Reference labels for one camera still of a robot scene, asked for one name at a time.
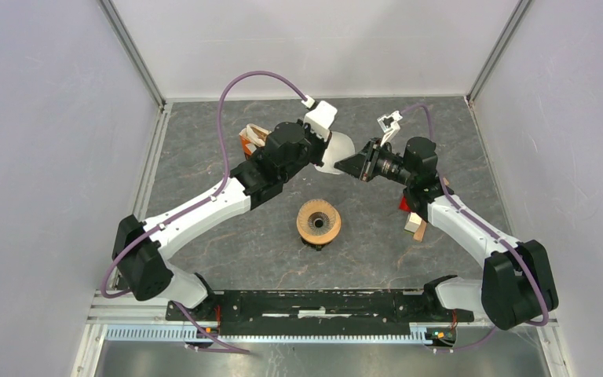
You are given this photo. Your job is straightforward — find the white paper coffee filter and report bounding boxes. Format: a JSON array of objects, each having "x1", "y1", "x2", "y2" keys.
[{"x1": 314, "y1": 132, "x2": 356, "y2": 175}]

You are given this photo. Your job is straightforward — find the red curved toy block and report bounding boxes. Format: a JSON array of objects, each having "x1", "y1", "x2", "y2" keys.
[{"x1": 399, "y1": 196, "x2": 411, "y2": 213}]

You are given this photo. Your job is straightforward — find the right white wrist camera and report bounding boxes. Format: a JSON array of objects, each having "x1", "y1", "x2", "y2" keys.
[{"x1": 377, "y1": 111, "x2": 403, "y2": 147}]

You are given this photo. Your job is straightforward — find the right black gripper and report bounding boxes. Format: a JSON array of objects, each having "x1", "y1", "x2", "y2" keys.
[{"x1": 334, "y1": 138, "x2": 415, "y2": 187}]

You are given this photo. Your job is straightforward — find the white slotted cable duct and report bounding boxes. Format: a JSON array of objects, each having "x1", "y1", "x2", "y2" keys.
[{"x1": 104, "y1": 324, "x2": 455, "y2": 346}]

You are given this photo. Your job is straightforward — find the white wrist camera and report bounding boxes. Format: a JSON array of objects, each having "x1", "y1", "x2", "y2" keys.
[
  {"x1": 377, "y1": 111, "x2": 403, "y2": 147},
  {"x1": 302, "y1": 96, "x2": 338, "y2": 142}
]

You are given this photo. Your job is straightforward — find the dark glass carafe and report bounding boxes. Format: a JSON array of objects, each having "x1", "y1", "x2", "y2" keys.
[{"x1": 302, "y1": 240, "x2": 331, "y2": 251}]

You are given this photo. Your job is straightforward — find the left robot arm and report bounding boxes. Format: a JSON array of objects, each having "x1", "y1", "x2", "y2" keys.
[{"x1": 111, "y1": 121, "x2": 335, "y2": 320}]

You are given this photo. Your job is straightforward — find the brown flat wooden block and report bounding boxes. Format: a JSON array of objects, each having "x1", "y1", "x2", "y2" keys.
[{"x1": 413, "y1": 220, "x2": 427, "y2": 242}]

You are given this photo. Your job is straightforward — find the clear glass dripper cone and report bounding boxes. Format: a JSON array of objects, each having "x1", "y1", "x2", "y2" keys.
[{"x1": 301, "y1": 200, "x2": 337, "y2": 236}]

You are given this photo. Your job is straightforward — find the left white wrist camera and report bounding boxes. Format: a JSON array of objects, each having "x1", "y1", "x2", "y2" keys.
[{"x1": 302, "y1": 96, "x2": 338, "y2": 142}]

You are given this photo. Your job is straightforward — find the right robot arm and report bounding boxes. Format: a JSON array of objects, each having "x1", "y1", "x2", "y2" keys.
[{"x1": 334, "y1": 137, "x2": 559, "y2": 330}]

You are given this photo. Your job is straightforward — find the orange coffee filter box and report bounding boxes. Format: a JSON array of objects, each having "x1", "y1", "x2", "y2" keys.
[{"x1": 239, "y1": 123, "x2": 270, "y2": 159}]

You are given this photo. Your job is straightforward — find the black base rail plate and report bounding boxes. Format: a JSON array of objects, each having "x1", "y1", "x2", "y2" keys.
[{"x1": 166, "y1": 289, "x2": 474, "y2": 336}]

